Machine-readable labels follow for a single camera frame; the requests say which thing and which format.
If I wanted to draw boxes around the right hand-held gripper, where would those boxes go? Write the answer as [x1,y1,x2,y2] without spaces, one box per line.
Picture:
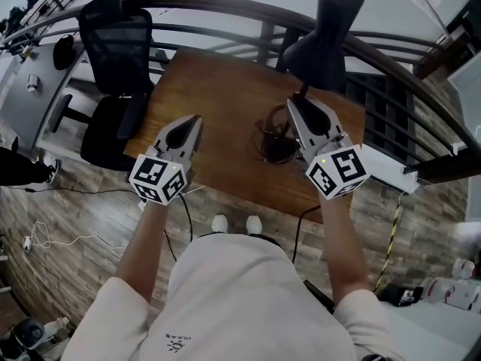
[286,96,371,202]

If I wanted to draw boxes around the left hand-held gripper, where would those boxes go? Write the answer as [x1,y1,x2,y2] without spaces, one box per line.
[128,114,204,205]

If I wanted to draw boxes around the black desk lamp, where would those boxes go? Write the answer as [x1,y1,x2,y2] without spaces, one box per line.
[246,0,366,165]

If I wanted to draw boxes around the person's right forearm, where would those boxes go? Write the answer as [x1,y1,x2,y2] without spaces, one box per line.
[318,197,371,308]

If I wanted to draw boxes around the person's left forearm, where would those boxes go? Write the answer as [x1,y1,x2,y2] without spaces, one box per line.
[114,199,177,304]

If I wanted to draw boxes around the grey desk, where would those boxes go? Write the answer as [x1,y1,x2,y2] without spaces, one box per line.
[0,41,86,150]

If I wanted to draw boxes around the black mesh office chair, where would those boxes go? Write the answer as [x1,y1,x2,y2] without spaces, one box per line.
[78,0,155,171]

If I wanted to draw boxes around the dark staircase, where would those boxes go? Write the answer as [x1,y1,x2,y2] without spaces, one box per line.
[345,73,452,165]

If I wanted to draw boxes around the white balcony edge panel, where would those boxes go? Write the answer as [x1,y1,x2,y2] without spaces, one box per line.
[358,144,420,196]

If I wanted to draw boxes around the person's left white shoe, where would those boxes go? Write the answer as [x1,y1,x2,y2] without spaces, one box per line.
[211,213,229,234]

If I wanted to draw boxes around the person's white shoe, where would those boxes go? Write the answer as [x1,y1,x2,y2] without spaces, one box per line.
[246,215,263,237]
[211,213,229,234]

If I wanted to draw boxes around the person's right white shoe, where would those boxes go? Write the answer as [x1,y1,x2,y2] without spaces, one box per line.
[246,215,263,237]

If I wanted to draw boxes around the person's black trousers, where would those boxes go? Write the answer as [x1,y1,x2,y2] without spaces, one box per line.
[197,231,281,248]

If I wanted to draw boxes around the yellow black striped tape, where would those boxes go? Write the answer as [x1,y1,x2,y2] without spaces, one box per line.
[374,203,404,293]

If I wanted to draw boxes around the dark curved railing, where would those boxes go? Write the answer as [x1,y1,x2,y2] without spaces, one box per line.
[0,0,481,184]

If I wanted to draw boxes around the black bag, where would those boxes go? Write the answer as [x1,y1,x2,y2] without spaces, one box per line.
[52,34,75,71]

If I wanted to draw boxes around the person's white shirt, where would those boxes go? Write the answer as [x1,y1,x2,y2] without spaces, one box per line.
[65,234,405,361]

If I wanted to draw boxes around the black box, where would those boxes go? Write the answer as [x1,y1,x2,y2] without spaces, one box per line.
[377,282,426,308]

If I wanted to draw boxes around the red white boxes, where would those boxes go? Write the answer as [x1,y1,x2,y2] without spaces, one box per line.
[424,257,481,314]

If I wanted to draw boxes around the white table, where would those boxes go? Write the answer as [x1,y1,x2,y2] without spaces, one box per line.
[375,299,481,361]

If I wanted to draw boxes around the grey round device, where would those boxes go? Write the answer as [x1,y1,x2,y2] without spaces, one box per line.
[11,316,47,351]

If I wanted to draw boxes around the black floor cable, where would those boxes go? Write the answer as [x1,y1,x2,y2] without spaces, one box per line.
[24,185,137,196]

